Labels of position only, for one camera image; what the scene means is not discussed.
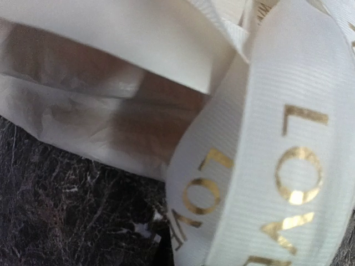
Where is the beige wrapping paper sheet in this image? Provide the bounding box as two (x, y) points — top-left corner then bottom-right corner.
(0, 16), (211, 181)

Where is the white printed ribbon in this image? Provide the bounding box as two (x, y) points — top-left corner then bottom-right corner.
(0, 0), (355, 266)

